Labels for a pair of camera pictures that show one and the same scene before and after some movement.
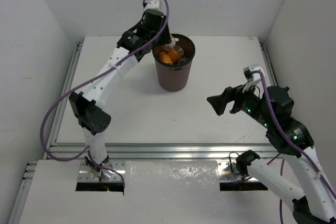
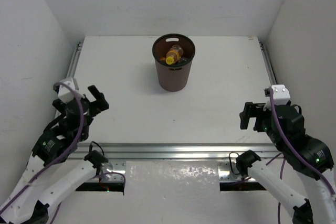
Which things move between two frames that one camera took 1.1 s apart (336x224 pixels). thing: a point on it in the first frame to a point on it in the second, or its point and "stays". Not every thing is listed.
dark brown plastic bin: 172,62 stays
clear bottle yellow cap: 171,45 to 174,54
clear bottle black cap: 183,60 stays
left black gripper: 163,38 to 87,102
